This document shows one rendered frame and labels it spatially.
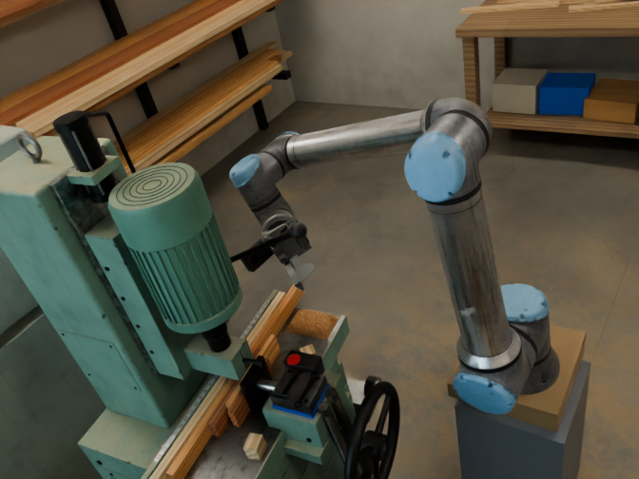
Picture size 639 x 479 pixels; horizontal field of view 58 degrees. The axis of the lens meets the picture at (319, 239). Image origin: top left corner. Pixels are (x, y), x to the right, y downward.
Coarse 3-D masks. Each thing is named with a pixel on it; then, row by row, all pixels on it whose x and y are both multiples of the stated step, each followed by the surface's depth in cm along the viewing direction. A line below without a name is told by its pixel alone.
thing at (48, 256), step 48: (48, 144) 125; (0, 192) 111; (48, 192) 109; (0, 240) 123; (48, 240) 114; (48, 288) 127; (96, 288) 122; (96, 336) 132; (96, 384) 149; (144, 384) 138; (192, 384) 154
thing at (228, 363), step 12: (192, 348) 134; (204, 348) 133; (228, 348) 132; (240, 348) 131; (192, 360) 136; (204, 360) 133; (216, 360) 131; (228, 360) 129; (240, 360) 131; (216, 372) 134; (228, 372) 132; (240, 372) 132
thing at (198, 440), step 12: (288, 300) 157; (276, 312) 155; (288, 312) 158; (276, 324) 152; (264, 336) 148; (252, 348) 146; (216, 408) 133; (204, 420) 130; (204, 432) 129; (192, 444) 126; (204, 444) 130; (180, 456) 124; (192, 456) 126; (180, 468) 123
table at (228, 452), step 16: (288, 320) 157; (288, 336) 152; (304, 336) 151; (336, 336) 150; (288, 352) 148; (320, 352) 145; (336, 352) 151; (272, 368) 144; (352, 400) 138; (256, 416) 133; (224, 432) 132; (240, 432) 131; (256, 432) 130; (272, 432) 129; (208, 448) 129; (224, 448) 128; (240, 448) 127; (272, 448) 126; (288, 448) 129; (304, 448) 128; (320, 448) 127; (208, 464) 126; (224, 464) 125; (240, 464) 124; (256, 464) 123; (272, 464) 126; (320, 464) 127
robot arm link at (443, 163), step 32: (448, 128) 107; (480, 128) 110; (416, 160) 107; (448, 160) 103; (448, 192) 106; (480, 192) 112; (448, 224) 113; (480, 224) 114; (448, 256) 119; (480, 256) 117; (480, 288) 121; (480, 320) 126; (480, 352) 132; (512, 352) 133; (480, 384) 133; (512, 384) 134
